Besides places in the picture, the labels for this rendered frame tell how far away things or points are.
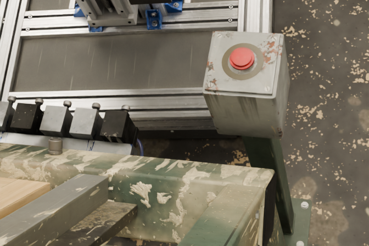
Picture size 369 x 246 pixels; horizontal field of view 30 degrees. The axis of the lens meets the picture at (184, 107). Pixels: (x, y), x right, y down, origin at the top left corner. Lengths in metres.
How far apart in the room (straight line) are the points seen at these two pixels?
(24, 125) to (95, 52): 0.74
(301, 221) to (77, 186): 1.02
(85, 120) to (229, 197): 0.43
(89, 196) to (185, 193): 0.15
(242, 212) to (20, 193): 0.36
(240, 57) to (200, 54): 0.88
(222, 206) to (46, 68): 1.25
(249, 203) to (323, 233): 1.02
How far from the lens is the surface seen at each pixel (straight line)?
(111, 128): 1.30
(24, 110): 1.38
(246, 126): 1.20
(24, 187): 1.13
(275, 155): 1.40
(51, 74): 2.08
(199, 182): 1.07
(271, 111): 1.13
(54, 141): 1.19
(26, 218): 0.91
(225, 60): 1.12
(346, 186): 2.00
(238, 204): 0.95
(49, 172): 1.15
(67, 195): 1.00
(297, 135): 2.06
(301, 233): 1.95
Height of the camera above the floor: 1.89
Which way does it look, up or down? 62 degrees down
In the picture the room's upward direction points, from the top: 24 degrees counter-clockwise
